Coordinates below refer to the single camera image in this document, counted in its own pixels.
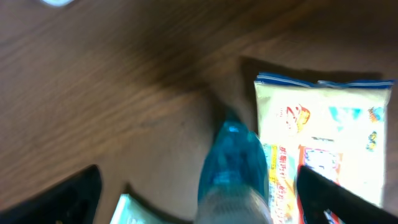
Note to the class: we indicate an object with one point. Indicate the yellow snack bag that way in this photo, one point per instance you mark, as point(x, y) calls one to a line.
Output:
point(337, 129)

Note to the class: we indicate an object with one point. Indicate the blue mouthwash bottle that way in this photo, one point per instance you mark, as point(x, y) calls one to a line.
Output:
point(233, 186)

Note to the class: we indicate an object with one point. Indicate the white barcode scanner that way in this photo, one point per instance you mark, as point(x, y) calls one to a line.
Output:
point(57, 3)

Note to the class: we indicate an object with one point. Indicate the mint wet wipes pack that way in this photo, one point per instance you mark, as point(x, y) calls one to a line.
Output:
point(131, 211)

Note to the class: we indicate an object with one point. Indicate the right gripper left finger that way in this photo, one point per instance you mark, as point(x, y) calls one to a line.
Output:
point(74, 200)

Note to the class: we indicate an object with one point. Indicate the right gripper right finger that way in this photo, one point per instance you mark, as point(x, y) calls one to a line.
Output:
point(317, 195)

